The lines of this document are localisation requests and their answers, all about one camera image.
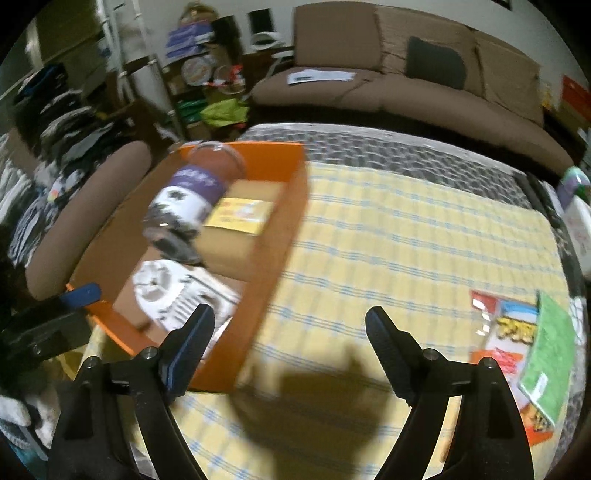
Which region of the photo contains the black remote control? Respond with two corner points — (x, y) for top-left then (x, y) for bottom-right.
(522, 173), (566, 232)

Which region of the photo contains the brown padded chair back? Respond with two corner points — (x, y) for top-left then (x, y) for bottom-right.
(25, 141), (153, 296)

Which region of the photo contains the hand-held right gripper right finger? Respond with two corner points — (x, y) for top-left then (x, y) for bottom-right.
(365, 306), (536, 480)

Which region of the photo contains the red cardboard box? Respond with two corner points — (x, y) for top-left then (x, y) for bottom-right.
(561, 76), (591, 121)

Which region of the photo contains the yellow checked cloth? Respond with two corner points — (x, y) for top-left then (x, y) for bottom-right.
(83, 159), (571, 480)

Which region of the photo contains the white plastic device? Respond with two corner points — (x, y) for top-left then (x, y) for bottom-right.
(131, 259), (245, 333)

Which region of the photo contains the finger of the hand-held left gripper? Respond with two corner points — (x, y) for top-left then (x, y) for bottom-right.
(0, 283), (102, 372)

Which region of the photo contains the white tissue box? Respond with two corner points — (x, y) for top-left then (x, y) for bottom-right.
(566, 194), (591, 273)

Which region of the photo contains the green white round container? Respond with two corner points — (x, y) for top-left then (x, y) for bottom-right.
(558, 167), (591, 204)

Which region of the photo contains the black cushion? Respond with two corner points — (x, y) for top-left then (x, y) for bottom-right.
(405, 36), (466, 90)

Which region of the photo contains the bright green bag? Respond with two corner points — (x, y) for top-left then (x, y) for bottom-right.
(199, 98), (250, 130)

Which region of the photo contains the yellow sponge with paper label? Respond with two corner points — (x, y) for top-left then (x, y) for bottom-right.
(196, 179), (287, 280)

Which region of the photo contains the red orange snack packet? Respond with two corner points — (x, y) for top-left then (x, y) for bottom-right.
(468, 290), (555, 448)

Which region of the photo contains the white paper sheet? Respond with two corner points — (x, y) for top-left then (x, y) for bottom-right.
(286, 68), (357, 86)

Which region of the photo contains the orange cardboard box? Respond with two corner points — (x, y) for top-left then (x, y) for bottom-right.
(65, 141), (310, 395)

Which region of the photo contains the cluttered storage shelf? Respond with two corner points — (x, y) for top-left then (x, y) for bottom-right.
(161, 2), (250, 139)

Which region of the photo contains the brown sofa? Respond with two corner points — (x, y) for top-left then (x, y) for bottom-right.
(249, 2), (575, 178)

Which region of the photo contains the white grey cloth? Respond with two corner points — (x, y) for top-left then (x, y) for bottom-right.
(0, 390), (56, 462)

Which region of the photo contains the brown jar with purple label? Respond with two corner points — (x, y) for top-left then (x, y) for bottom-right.
(141, 142), (245, 266)

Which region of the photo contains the rack of dark clothes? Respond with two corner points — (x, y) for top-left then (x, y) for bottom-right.
(0, 65), (134, 268)

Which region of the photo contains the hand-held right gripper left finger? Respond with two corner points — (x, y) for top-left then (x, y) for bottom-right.
(48, 303), (218, 480)

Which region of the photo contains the green scouring pad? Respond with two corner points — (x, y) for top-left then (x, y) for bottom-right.
(517, 290), (575, 428)

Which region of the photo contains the white metal pole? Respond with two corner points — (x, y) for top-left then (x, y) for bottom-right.
(99, 0), (185, 144)

